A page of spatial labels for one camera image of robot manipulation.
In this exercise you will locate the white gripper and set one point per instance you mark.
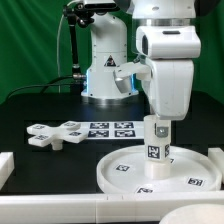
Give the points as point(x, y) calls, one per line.
point(168, 52)

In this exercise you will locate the white round table top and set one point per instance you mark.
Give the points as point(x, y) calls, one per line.
point(128, 170)

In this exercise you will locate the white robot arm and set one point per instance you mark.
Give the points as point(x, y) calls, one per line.
point(150, 13)

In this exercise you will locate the white round object foreground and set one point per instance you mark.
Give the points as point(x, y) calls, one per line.
point(196, 214)

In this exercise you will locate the white right barrier block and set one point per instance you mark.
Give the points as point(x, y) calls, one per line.
point(216, 155)

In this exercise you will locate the white barrier block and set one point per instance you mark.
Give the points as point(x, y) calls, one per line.
point(6, 166)
point(216, 155)

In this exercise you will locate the white fiducial marker sheet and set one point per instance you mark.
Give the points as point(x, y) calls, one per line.
point(114, 130)

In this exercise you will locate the white cross-shaped table base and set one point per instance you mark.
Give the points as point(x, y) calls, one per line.
point(43, 135)

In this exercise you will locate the white left barrier block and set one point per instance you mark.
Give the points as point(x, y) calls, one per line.
point(6, 166)

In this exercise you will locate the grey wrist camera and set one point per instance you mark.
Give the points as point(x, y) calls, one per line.
point(123, 75)

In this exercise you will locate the white front barrier rail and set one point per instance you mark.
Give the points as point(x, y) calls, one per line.
point(98, 208)

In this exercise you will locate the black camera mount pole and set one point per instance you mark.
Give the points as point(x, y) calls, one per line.
point(77, 15)

